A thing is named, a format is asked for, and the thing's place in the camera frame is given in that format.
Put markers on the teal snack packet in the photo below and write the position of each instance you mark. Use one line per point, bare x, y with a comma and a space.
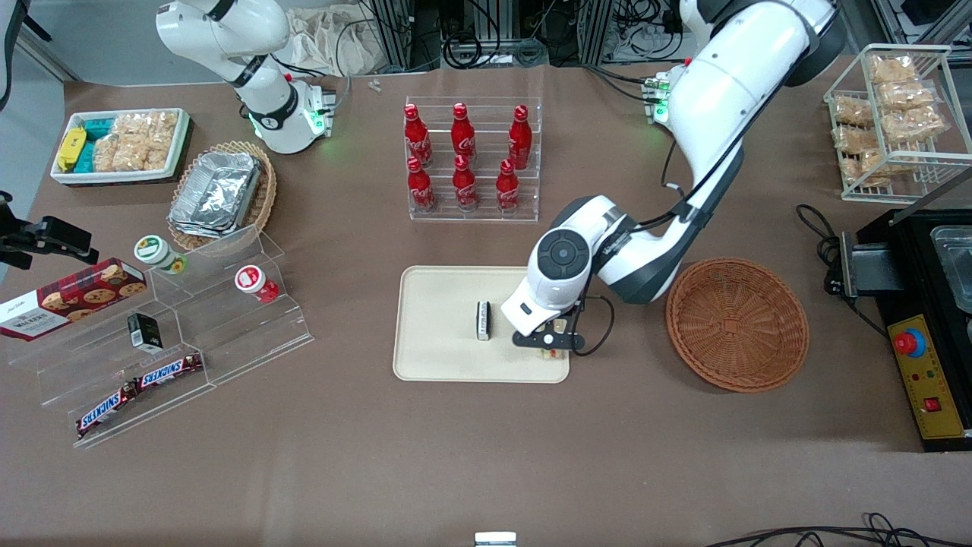
86, 158
99, 128

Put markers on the clear fried snack packet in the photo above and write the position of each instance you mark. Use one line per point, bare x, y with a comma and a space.
866, 167
890, 68
852, 111
854, 138
915, 123
907, 95

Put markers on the red tartan cookie box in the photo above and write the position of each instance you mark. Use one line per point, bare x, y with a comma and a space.
68, 300

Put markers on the clear acrylic stepped display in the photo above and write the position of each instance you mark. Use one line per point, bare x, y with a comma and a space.
228, 334

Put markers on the silver foil container stack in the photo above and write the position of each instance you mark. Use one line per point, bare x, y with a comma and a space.
216, 194

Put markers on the grey black metal bracket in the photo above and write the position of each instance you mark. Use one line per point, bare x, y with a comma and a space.
873, 270

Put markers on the green lid white cup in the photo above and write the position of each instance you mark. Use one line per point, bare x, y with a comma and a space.
152, 249

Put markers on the white plastic snack bin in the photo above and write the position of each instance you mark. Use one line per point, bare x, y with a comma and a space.
114, 177

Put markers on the oval light wicker basket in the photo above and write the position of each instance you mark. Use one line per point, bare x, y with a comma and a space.
266, 194

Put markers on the round brown wicker basket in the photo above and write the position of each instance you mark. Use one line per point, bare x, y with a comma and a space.
736, 327

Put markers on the yellow snack packet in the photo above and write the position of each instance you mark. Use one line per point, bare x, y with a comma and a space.
71, 149

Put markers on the red cola bottle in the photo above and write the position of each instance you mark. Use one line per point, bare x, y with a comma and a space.
420, 188
462, 137
507, 190
417, 137
465, 186
520, 140

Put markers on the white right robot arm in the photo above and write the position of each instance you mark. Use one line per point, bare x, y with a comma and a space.
228, 30

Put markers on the yellow control panel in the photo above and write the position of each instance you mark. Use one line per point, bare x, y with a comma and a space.
930, 380

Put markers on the aluminium equipment frame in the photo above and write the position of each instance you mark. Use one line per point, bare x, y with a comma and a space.
486, 30

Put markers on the beige rectangular tray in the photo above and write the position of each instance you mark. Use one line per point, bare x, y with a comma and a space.
440, 327

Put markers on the clear acrylic bottle rack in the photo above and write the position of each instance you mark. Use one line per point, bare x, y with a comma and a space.
486, 220

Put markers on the clear plastic container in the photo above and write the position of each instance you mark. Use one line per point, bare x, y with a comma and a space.
955, 262

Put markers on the brown Snickers bar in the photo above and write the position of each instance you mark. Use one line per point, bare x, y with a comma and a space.
106, 410
171, 371

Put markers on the beige cloth bag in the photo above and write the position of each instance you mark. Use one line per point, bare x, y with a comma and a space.
326, 38

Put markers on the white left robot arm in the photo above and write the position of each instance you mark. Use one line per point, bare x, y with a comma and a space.
729, 68

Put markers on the small black box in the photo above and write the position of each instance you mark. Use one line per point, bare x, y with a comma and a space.
144, 331

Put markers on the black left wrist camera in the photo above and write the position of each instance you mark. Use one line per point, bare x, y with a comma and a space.
531, 340

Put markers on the clear rice cracker packet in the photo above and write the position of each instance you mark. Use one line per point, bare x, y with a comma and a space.
158, 148
105, 152
130, 152
148, 121

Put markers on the small black white block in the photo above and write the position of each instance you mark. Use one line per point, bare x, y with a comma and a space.
484, 320

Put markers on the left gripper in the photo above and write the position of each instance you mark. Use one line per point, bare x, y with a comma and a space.
571, 314

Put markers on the red lid white cup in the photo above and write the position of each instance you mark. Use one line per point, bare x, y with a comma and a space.
249, 279

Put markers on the small silver white device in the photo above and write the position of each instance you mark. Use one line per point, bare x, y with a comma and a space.
495, 539

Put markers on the red emergency stop button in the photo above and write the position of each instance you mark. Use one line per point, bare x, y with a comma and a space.
907, 343

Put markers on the black camera clamp mount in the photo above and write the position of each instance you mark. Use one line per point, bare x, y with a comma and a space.
53, 235

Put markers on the black control machine box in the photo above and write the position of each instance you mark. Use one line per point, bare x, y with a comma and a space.
911, 281

